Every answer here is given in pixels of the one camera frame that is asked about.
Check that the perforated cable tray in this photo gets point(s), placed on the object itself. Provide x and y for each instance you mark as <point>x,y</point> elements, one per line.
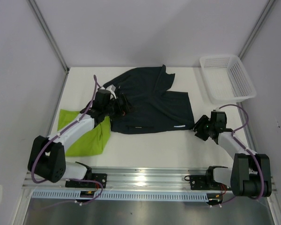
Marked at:
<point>120,195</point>

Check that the aluminium mounting rail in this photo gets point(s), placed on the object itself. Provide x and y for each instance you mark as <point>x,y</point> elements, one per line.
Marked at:
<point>124,179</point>

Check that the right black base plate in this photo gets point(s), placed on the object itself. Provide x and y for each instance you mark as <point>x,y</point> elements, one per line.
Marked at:
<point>201,182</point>

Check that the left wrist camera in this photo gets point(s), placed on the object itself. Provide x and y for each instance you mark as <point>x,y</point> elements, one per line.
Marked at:
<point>112,89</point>

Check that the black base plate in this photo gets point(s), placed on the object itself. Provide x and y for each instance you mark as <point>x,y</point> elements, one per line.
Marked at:
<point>99,177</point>
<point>201,182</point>

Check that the left aluminium frame post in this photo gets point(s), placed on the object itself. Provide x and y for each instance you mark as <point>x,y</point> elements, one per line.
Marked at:
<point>47,33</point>

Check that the right aluminium frame post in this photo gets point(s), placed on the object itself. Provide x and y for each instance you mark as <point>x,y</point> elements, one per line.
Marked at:
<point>268,8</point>

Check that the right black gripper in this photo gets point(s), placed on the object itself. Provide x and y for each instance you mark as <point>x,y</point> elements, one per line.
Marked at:
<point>203,120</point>

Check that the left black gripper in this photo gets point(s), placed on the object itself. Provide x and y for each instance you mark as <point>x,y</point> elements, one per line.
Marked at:
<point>124,108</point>

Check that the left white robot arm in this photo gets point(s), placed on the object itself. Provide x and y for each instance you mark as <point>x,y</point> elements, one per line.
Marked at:
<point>47,160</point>

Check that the white plastic basket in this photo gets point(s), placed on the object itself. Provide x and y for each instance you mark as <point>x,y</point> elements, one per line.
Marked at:
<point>226,80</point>

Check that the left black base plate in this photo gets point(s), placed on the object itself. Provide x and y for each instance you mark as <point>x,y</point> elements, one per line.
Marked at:
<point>99,177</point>

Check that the lime green shorts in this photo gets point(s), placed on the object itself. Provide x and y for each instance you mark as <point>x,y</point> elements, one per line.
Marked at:
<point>91,143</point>

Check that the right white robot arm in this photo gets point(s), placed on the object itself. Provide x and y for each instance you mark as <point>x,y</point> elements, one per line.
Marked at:
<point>250,175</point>

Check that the dark green shorts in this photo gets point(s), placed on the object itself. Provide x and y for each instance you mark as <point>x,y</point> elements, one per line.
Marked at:
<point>155,108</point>

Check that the aluminium frame post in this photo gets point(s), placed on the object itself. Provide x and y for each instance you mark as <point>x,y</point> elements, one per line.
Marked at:
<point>268,8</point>
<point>47,33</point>

